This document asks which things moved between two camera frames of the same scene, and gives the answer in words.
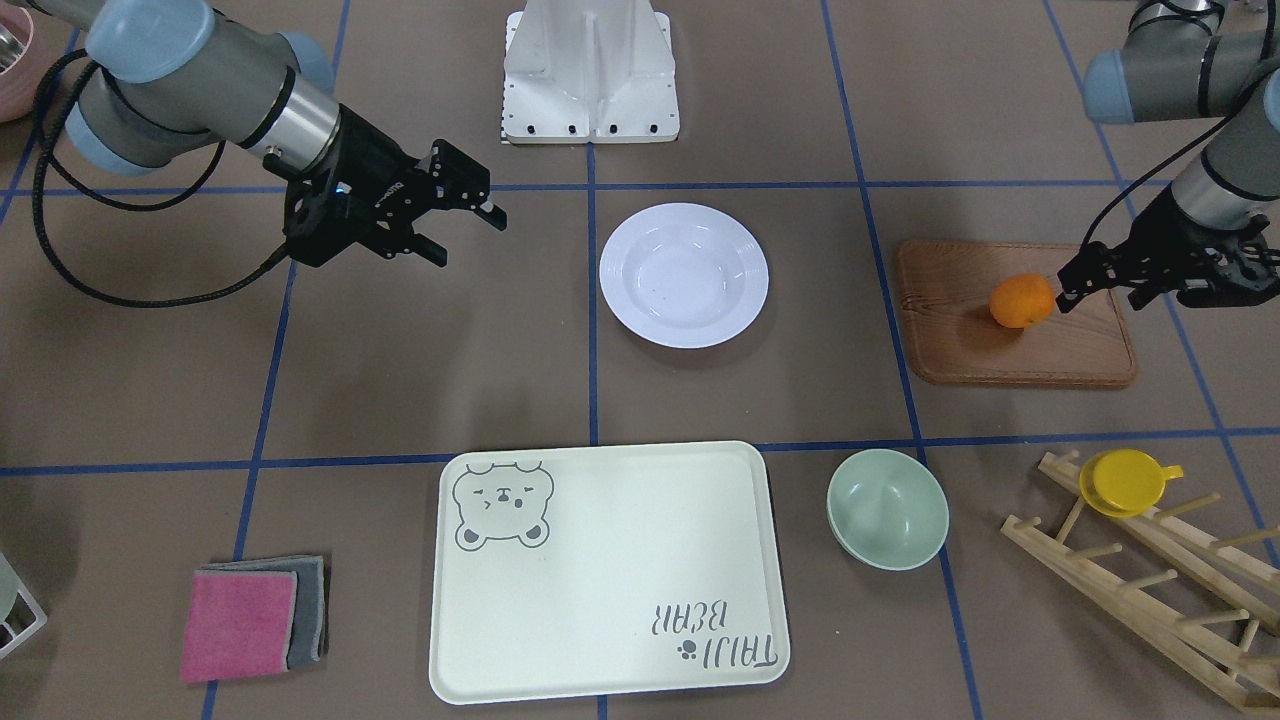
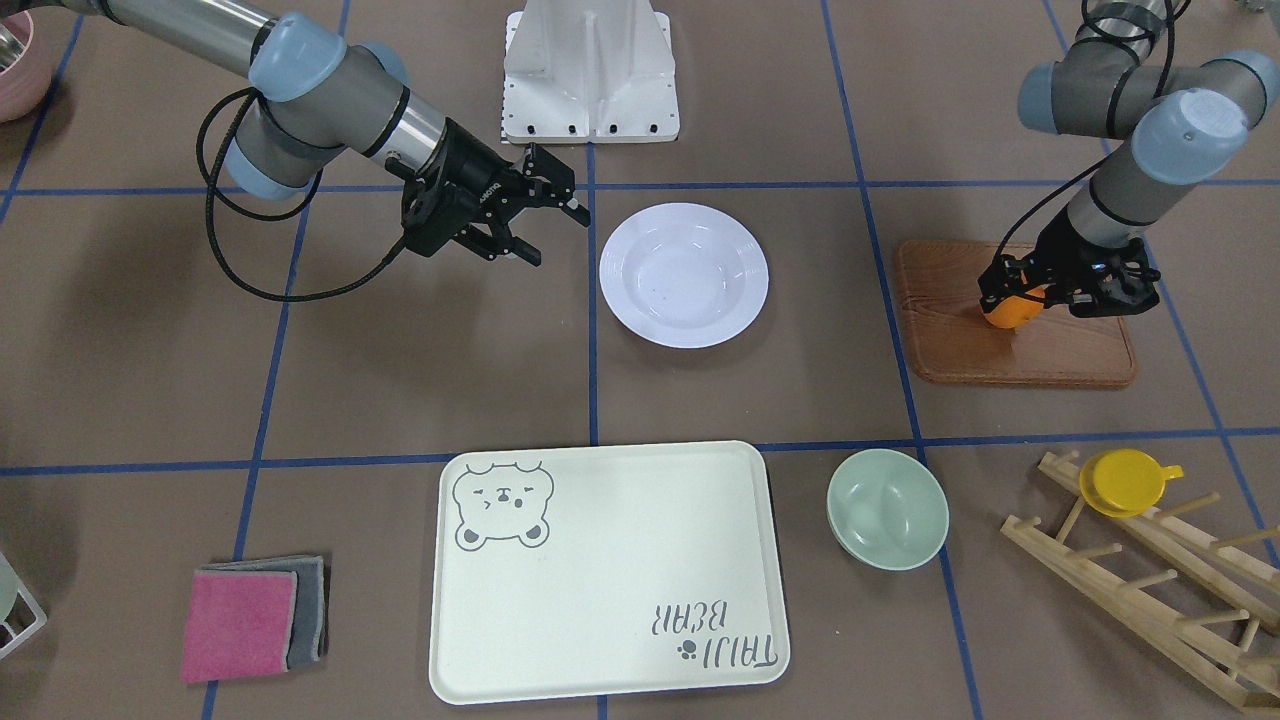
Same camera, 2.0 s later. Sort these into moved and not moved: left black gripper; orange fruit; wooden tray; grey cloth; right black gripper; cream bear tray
Moved: left black gripper; right black gripper
Not moved: wooden tray; orange fruit; cream bear tray; grey cloth
